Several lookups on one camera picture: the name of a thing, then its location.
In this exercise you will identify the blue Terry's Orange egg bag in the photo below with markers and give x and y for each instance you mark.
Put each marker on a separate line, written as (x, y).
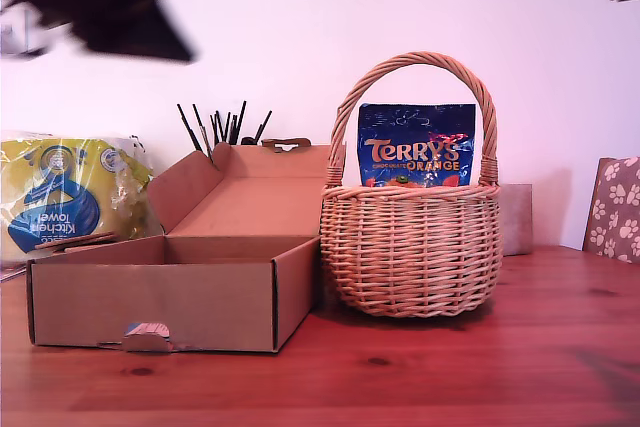
(415, 147)

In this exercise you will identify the grey tissue box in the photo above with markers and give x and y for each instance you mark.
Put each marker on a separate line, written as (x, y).
(516, 217)

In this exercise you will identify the brown cardboard box with lid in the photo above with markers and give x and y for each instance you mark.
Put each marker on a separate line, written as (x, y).
(150, 307)

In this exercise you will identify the dark stick holder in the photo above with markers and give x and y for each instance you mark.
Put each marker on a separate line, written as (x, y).
(247, 140)

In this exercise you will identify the yellow blue kitchen towel pack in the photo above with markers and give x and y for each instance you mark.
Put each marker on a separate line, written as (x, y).
(50, 217)

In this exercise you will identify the paw print chair back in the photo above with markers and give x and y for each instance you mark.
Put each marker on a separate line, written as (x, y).
(615, 212)

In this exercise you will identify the white and blue paper leaflet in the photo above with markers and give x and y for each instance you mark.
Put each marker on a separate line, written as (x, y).
(147, 329)

